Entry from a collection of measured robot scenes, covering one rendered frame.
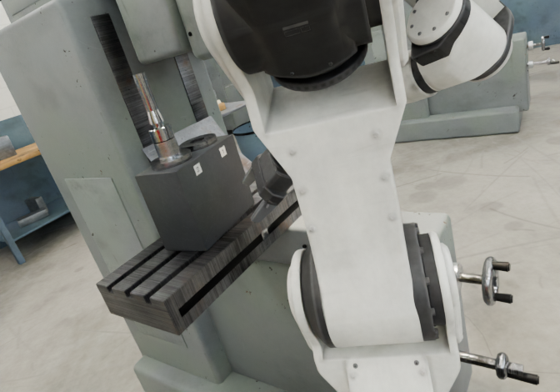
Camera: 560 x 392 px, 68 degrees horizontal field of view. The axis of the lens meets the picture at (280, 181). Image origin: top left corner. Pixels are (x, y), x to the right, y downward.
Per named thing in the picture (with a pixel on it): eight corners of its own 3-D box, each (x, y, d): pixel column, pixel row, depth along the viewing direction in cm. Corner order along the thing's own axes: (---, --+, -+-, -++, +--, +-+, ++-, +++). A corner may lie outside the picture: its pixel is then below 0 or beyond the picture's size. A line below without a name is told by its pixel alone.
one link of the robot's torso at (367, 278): (460, 367, 48) (393, -99, 28) (312, 374, 52) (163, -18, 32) (438, 276, 61) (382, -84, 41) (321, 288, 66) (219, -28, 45)
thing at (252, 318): (476, 372, 135) (453, 210, 115) (452, 463, 112) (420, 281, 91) (278, 323, 184) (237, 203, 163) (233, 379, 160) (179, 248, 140)
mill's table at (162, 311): (399, 118, 167) (396, 99, 164) (180, 336, 77) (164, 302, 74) (347, 123, 181) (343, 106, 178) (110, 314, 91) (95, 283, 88)
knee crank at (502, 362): (540, 374, 91) (539, 353, 89) (538, 395, 87) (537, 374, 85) (437, 349, 104) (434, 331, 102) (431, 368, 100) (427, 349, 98)
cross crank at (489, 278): (516, 288, 104) (512, 248, 100) (509, 319, 95) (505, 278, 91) (449, 279, 113) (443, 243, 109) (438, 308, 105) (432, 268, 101)
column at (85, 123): (298, 338, 194) (182, -19, 140) (237, 424, 160) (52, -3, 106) (221, 317, 224) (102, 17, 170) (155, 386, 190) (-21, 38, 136)
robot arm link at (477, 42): (387, 123, 68) (508, 87, 52) (342, 101, 62) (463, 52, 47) (391, 66, 71) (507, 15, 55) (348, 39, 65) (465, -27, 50)
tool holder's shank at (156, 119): (166, 123, 88) (147, 71, 84) (166, 125, 85) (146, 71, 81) (152, 128, 87) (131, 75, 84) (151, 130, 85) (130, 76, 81)
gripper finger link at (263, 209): (247, 217, 84) (264, 198, 80) (260, 220, 85) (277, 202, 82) (248, 223, 83) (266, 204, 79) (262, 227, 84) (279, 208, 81)
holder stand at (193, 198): (255, 203, 105) (232, 128, 98) (207, 252, 88) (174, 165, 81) (217, 204, 111) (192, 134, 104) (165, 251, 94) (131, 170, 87)
